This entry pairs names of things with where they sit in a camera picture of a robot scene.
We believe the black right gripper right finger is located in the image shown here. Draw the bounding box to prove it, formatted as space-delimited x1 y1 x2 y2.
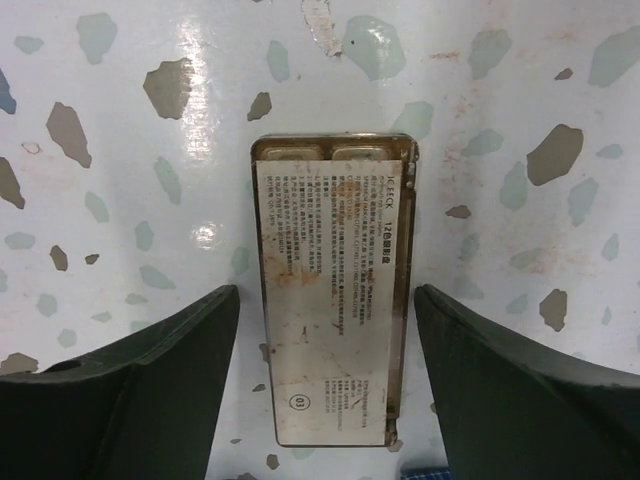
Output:
414 285 639 479

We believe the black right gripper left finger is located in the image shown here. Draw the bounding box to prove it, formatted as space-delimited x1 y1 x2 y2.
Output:
1 285 240 479

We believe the long brown labelled palette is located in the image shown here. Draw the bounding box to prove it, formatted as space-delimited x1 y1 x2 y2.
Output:
251 133 419 448

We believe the blue checkered cloth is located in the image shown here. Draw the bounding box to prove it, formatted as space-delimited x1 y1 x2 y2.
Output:
400 468 452 480

